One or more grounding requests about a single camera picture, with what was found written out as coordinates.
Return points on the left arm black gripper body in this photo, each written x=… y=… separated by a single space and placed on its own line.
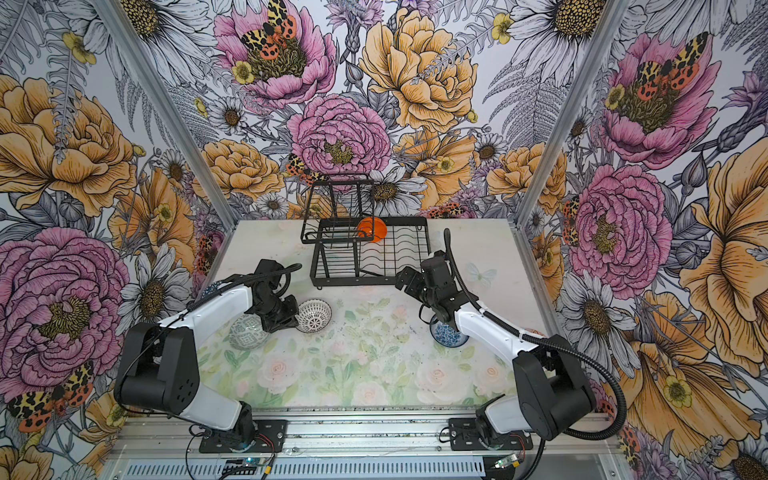
x=276 y=313

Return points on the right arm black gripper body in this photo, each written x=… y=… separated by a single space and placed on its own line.
x=430 y=295

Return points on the white bowl dark radial pattern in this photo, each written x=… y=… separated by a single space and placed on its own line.
x=313 y=316

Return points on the orange plastic bowl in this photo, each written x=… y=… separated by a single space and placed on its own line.
x=372 y=229

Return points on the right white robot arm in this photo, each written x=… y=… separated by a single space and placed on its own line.
x=552 y=390

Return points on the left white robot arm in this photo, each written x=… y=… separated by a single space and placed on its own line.
x=159 y=367

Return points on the black metal dish rack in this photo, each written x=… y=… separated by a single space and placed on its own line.
x=332 y=210

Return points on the green patterned ceramic bowl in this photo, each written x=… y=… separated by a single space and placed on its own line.
x=246 y=333

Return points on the blue floral ceramic bowl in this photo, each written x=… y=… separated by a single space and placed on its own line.
x=445 y=335

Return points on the dark blue patterned bowl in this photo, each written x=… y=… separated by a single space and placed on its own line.
x=209 y=289

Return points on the green circuit board left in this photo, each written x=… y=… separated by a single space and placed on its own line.
x=248 y=467

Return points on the green circuit board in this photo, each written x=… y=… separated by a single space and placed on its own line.
x=248 y=467
x=509 y=461

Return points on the green circuit board right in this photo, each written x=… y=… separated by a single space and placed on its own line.
x=509 y=461

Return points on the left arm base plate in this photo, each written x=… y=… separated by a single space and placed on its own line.
x=263 y=436

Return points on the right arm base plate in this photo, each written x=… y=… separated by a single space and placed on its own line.
x=469 y=434

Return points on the aluminium front rail frame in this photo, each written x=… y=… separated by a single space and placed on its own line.
x=356 y=443

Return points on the aluminium corner post left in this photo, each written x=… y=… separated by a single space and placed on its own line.
x=137 y=56

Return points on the aluminium corner post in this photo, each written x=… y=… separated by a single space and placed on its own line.
x=137 y=56
x=599 y=47

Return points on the aluminium corner post right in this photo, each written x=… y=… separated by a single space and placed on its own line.
x=599 y=47

